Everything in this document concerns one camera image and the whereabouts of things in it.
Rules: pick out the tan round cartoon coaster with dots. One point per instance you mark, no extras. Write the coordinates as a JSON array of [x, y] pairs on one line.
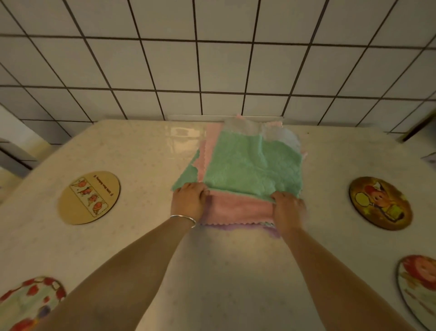
[[89, 197]]

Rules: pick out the person's left forearm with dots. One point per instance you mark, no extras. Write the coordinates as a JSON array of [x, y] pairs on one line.
[[136, 276]]

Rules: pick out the red-haired cartoon round coaster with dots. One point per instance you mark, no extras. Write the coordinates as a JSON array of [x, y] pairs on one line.
[[420, 286]]

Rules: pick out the person's right hand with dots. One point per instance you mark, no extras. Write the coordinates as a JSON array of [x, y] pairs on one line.
[[289, 213]]

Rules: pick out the purple microfibre cloth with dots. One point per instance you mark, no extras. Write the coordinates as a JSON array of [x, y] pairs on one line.
[[272, 232]]

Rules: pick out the person's right forearm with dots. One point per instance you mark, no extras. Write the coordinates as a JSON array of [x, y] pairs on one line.
[[333, 283]]

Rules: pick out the person's right fingers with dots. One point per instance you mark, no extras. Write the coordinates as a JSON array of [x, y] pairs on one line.
[[280, 197]]

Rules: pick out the dark round cartoon coaster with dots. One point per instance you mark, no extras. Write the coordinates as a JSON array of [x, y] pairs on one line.
[[379, 203]]

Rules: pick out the person's left hand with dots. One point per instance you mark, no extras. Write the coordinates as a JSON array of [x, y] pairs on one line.
[[187, 204]]

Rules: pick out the green microfibre cloth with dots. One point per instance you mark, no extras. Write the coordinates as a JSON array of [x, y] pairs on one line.
[[185, 175], [252, 163]]

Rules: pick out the white microfibre cloth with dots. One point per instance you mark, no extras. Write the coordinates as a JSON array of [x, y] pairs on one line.
[[245, 126]]

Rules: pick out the strawberry print round coaster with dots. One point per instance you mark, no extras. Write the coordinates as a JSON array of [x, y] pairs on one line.
[[27, 303]]

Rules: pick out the pink microfibre cloth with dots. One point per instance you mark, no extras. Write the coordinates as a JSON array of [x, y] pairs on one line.
[[238, 209], [212, 143]]

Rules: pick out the person's left fingers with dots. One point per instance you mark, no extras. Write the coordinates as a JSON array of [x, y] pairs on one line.
[[197, 189]]

